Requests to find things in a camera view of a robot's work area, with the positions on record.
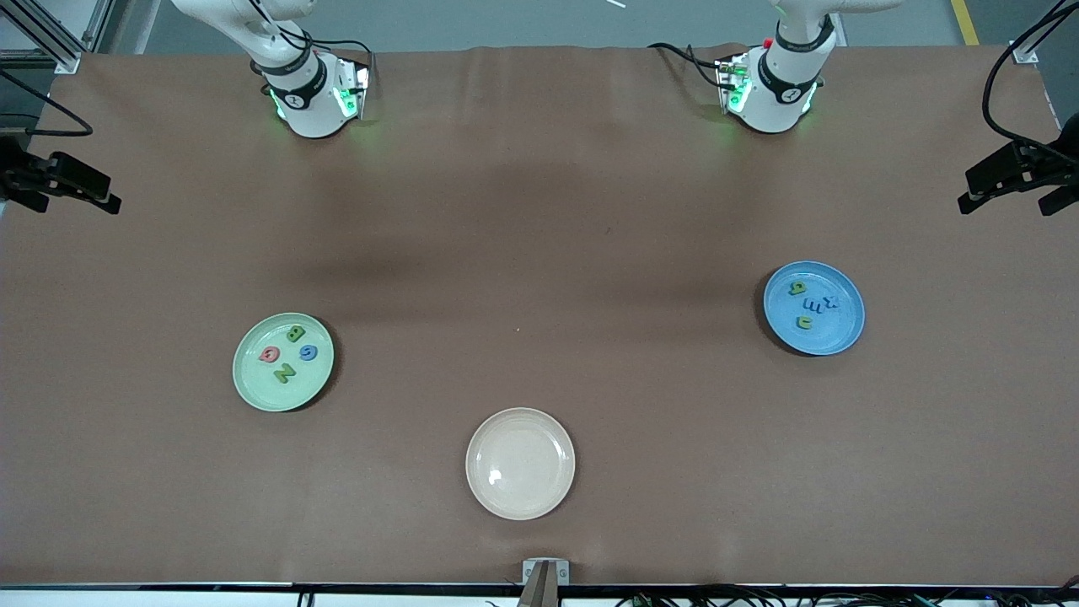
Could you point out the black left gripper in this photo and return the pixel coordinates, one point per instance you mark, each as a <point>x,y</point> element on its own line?
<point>1033,165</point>

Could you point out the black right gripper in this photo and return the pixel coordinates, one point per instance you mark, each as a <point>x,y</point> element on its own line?
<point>32,174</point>

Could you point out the blue foam letter m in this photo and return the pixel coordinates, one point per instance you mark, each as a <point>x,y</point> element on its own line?
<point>814,305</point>

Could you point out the green foam letter b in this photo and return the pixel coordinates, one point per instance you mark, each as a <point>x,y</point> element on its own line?
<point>797,288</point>
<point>296,333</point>

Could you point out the pink foam letter Q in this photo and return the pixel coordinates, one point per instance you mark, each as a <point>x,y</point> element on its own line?
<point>263,355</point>

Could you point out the green foam letter N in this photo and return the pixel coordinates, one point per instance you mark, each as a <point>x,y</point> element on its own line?
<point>285,372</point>

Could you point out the blue foam letter G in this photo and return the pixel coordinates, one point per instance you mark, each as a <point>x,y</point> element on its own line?
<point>303,353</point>

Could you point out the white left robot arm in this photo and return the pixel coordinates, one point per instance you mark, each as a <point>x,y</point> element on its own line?
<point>771,105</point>

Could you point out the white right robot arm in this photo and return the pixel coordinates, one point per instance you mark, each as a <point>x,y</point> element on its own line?
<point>312,110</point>

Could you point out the blue plate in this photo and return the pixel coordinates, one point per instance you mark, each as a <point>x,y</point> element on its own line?
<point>843,329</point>

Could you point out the mint green plate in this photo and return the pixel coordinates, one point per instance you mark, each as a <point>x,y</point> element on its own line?
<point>316,384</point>

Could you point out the brown table cover sheet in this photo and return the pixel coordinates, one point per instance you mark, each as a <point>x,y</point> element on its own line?
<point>539,211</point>

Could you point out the beige plate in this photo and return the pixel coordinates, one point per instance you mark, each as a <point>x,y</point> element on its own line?
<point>520,464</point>

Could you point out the aluminium frame post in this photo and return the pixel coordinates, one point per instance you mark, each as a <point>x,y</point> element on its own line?
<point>1024,52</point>
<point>67,61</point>

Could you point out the white table edge rail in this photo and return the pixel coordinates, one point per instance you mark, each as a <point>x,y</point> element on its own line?
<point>169,598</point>

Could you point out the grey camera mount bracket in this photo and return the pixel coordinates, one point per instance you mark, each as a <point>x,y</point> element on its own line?
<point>533,573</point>

